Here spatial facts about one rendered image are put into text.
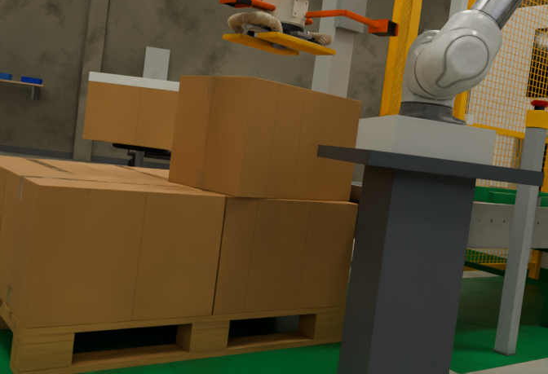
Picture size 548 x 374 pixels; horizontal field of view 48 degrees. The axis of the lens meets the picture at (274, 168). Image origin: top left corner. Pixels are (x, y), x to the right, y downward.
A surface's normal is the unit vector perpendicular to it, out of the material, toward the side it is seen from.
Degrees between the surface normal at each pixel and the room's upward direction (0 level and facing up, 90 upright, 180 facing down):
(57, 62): 90
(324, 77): 90
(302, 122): 90
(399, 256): 90
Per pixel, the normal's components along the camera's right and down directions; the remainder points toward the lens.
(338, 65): 0.58, 0.11
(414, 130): 0.19, 0.07
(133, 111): -0.06, 0.04
